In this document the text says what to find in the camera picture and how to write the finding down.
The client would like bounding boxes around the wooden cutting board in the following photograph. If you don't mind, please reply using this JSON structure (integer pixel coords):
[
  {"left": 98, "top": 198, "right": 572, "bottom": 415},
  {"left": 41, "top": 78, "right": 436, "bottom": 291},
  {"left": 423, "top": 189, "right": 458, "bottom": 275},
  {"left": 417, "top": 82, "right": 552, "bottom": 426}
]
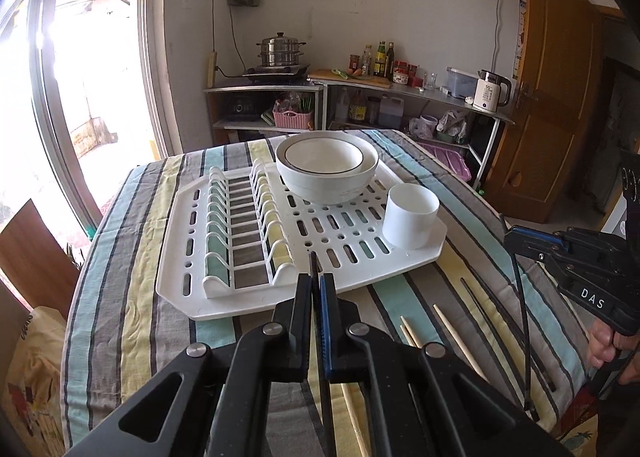
[{"left": 308, "top": 69, "right": 392, "bottom": 90}]

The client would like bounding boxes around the light wooden chopstick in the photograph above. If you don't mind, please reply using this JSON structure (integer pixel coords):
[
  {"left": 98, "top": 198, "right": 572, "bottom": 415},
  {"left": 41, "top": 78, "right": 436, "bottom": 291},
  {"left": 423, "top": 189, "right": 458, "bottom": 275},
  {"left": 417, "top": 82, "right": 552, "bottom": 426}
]
[
  {"left": 433, "top": 304, "right": 487, "bottom": 381},
  {"left": 341, "top": 383, "right": 370, "bottom": 457}
]

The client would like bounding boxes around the striped tablecloth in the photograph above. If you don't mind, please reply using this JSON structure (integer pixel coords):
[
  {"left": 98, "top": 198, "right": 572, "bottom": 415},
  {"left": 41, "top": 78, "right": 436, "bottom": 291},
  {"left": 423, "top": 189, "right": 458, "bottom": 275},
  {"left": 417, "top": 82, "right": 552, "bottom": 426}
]
[{"left": 61, "top": 130, "right": 587, "bottom": 445}]

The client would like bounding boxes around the large white bowl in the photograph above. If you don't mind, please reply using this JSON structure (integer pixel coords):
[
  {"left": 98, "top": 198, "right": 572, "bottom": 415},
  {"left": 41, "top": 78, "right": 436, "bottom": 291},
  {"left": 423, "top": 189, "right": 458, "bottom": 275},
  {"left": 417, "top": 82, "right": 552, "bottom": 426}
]
[{"left": 276, "top": 131, "right": 378, "bottom": 205}]

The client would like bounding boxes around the small metal shelf stand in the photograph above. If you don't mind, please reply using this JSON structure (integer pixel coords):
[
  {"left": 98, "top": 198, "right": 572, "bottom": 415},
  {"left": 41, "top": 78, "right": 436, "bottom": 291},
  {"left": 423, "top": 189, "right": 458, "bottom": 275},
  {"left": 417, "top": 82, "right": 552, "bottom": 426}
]
[{"left": 205, "top": 80, "right": 328, "bottom": 145}]

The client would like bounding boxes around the pink plastic basket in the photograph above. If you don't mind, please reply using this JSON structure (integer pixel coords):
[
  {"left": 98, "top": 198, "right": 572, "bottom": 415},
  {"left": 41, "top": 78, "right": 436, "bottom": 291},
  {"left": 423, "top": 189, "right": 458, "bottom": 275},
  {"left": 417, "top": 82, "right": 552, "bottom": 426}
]
[{"left": 272, "top": 101, "right": 314, "bottom": 130}]

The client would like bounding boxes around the steel steamer pot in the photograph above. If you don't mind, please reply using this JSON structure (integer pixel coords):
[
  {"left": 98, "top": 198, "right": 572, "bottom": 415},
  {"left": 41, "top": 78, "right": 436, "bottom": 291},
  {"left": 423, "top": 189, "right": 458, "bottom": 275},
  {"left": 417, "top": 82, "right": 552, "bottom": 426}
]
[{"left": 256, "top": 32, "right": 306, "bottom": 67}]

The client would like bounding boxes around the wooden door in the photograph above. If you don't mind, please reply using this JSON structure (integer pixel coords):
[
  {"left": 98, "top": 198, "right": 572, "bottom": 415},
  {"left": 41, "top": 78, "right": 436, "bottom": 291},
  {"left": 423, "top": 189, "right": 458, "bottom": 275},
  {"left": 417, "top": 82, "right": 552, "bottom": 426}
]
[{"left": 484, "top": 0, "right": 603, "bottom": 223}]

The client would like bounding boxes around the dark sauce bottle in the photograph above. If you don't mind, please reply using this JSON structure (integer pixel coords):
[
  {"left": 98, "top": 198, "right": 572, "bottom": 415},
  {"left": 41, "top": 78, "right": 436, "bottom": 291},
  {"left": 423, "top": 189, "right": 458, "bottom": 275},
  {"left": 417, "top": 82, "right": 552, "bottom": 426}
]
[{"left": 384, "top": 41, "right": 395, "bottom": 81}]

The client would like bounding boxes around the black induction cooker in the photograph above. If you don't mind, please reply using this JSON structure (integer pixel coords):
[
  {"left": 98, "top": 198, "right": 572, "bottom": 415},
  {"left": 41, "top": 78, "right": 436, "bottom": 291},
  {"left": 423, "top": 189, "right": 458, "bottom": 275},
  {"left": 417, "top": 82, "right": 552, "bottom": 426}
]
[{"left": 242, "top": 64, "right": 309, "bottom": 84}]

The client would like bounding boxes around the white plastic dish rack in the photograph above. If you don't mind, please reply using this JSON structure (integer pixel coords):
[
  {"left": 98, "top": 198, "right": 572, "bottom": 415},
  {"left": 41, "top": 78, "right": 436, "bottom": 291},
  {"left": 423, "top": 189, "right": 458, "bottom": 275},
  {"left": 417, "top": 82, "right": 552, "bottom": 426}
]
[{"left": 155, "top": 160, "right": 447, "bottom": 321}]

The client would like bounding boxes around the white electric kettle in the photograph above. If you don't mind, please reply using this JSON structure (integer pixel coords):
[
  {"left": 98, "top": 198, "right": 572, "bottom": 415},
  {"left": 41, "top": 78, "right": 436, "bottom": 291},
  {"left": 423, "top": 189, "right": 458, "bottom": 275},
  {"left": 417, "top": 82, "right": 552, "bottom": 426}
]
[{"left": 472, "top": 69, "right": 512, "bottom": 113}]

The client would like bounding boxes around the white utensil cup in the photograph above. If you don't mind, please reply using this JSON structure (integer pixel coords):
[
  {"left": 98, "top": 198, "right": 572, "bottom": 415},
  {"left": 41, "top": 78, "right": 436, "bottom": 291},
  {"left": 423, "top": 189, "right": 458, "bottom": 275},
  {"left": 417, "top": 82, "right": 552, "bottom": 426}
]
[{"left": 382, "top": 183, "right": 439, "bottom": 250}]

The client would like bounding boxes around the metal shelf table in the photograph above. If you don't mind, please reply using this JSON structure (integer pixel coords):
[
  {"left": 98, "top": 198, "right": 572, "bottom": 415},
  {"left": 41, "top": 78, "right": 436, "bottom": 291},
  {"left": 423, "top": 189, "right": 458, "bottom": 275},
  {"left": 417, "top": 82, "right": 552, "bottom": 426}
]
[{"left": 307, "top": 76, "right": 512, "bottom": 190}]

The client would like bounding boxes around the clear blue plastic container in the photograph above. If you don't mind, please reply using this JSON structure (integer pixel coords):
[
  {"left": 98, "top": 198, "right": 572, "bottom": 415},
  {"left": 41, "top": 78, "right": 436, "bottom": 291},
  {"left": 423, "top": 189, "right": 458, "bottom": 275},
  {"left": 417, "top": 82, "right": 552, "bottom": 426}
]
[{"left": 446, "top": 66, "right": 478, "bottom": 100}]

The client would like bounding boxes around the pink lidded storage box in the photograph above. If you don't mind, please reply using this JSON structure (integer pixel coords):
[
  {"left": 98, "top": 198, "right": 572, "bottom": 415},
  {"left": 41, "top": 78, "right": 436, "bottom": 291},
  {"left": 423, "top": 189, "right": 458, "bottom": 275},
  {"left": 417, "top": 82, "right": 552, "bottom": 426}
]
[{"left": 419, "top": 142, "right": 472, "bottom": 182}]

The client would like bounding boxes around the person's right hand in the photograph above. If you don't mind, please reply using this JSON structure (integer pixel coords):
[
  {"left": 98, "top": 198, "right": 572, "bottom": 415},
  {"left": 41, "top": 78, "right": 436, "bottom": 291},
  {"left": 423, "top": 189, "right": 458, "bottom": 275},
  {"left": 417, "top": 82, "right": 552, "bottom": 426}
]
[{"left": 587, "top": 318, "right": 640, "bottom": 385}]

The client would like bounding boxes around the sliding window frame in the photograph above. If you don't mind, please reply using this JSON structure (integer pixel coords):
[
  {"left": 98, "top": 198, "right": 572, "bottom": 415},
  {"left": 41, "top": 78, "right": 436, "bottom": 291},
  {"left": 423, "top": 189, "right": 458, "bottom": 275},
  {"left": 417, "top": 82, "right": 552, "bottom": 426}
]
[{"left": 1, "top": 0, "right": 175, "bottom": 243}]

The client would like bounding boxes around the green label sauce bottle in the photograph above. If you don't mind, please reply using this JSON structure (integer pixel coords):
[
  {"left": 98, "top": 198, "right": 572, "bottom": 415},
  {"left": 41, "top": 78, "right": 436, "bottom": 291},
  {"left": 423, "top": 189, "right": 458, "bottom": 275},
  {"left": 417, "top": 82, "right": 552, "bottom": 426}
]
[{"left": 373, "top": 40, "right": 386, "bottom": 77}]

